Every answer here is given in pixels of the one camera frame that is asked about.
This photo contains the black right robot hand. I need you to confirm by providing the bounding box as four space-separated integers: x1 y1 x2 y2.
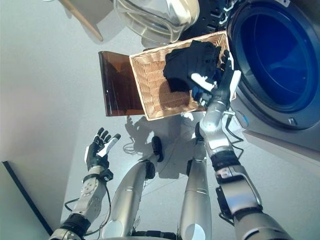
191 49 241 105

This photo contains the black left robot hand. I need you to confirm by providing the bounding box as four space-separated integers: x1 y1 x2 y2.
84 127 122 171

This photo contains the blue garment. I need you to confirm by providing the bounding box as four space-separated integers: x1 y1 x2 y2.
191 68 225 101

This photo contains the black garment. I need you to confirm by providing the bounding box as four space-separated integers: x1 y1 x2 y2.
162 40 222 93

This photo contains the grey front-load washing machine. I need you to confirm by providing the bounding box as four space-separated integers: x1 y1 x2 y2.
194 0 320 153

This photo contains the black left robot foot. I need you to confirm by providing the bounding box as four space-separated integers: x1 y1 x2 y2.
151 136 165 163

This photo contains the brown translucent acrylic stool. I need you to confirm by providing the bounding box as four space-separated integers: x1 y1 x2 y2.
97 50 146 118

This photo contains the large flat wicker basket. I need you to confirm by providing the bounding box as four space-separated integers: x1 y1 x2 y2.
129 31 237 122

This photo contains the white panel with black edge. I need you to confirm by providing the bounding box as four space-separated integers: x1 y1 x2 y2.
0 160 55 240

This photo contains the round glass washer door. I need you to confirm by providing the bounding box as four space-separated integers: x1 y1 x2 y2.
112 0 201 43

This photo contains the silver right robot leg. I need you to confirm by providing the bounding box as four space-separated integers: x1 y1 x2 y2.
179 147 213 240

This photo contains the white chair with wooden legs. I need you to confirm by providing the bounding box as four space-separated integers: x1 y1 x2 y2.
42 0 104 42

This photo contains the thin loose cable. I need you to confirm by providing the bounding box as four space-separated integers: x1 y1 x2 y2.
123 142 141 155

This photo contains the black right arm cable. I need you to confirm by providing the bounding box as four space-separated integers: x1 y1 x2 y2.
222 113 245 161

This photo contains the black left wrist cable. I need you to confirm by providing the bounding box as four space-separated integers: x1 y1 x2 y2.
64 179 112 236

